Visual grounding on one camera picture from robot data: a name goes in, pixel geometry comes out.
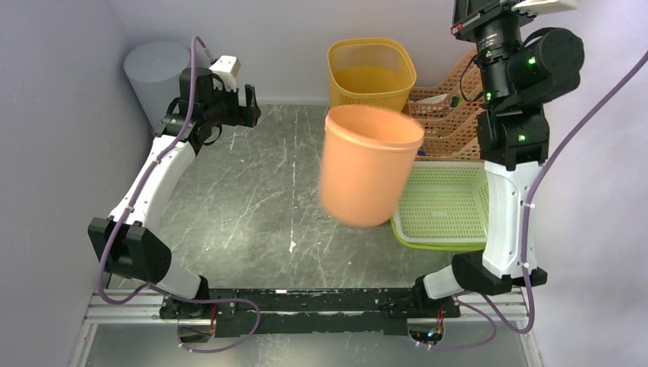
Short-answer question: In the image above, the orange plastic bucket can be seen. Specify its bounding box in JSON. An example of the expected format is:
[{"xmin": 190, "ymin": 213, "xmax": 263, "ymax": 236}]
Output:
[{"xmin": 319, "ymin": 105, "xmax": 425, "ymax": 227}]

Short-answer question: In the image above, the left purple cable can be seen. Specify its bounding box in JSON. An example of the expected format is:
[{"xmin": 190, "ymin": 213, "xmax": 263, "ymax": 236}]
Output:
[{"xmin": 96, "ymin": 35, "xmax": 262, "ymax": 355}]

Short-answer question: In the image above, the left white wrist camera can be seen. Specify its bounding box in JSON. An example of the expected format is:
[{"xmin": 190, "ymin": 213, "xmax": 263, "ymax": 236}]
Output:
[{"xmin": 209, "ymin": 55, "xmax": 241, "ymax": 91}]

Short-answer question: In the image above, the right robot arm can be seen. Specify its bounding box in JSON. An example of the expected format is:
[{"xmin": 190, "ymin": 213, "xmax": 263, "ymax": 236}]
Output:
[{"xmin": 412, "ymin": 1, "xmax": 585, "ymax": 317}]

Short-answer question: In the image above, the yellow mesh waste basket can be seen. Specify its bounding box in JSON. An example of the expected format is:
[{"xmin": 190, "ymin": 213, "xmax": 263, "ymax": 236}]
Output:
[{"xmin": 327, "ymin": 37, "xmax": 417, "ymax": 112}]

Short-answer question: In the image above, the purple cable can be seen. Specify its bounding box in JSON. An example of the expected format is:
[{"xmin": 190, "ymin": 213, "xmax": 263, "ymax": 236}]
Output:
[
  {"xmin": 415, "ymin": 48, "xmax": 648, "ymax": 352},
  {"xmin": 96, "ymin": 35, "xmax": 262, "ymax": 355}
]

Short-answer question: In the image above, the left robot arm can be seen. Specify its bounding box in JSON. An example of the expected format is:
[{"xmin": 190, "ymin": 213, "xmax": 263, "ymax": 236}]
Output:
[{"xmin": 88, "ymin": 67, "xmax": 261, "ymax": 318}]

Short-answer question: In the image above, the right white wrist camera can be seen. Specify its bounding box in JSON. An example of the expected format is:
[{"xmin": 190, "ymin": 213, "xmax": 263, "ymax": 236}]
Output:
[{"xmin": 512, "ymin": 0, "xmax": 582, "ymax": 16}]

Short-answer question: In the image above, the light green plastic basket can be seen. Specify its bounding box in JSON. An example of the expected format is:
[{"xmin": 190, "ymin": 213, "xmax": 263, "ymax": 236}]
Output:
[{"xmin": 391, "ymin": 161, "xmax": 489, "ymax": 252}]

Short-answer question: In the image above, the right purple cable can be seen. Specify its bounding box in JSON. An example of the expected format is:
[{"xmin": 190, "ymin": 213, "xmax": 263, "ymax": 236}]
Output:
[{"xmin": 415, "ymin": 48, "xmax": 648, "ymax": 352}]

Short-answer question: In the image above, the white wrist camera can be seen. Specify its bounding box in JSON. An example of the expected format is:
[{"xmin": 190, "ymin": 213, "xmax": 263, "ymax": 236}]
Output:
[
  {"xmin": 512, "ymin": 0, "xmax": 582, "ymax": 16},
  {"xmin": 209, "ymin": 55, "xmax": 241, "ymax": 91}
]

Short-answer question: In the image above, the aluminium frame rail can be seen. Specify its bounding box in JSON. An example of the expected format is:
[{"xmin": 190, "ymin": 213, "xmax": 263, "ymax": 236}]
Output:
[{"xmin": 70, "ymin": 287, "xmax": 531, "ymax": 366}]

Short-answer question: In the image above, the large grey plastic bucket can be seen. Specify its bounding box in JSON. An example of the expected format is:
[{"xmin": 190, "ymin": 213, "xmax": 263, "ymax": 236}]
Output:
[{"xmin": 123, "ymin": 41, "xmax": 190, "ymax": 131}]

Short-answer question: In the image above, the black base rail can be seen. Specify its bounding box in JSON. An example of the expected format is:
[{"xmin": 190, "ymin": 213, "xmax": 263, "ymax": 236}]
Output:
[{"xmin": 157, "ymin": 286, "xmax": 460, "ymax": 341}]

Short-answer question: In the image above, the orange plastic file organizer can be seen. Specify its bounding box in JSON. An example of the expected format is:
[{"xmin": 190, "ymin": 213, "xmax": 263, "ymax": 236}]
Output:
[{"xmin": 403, "ymin": 51, "xmax": 483, "ymax": 161}]

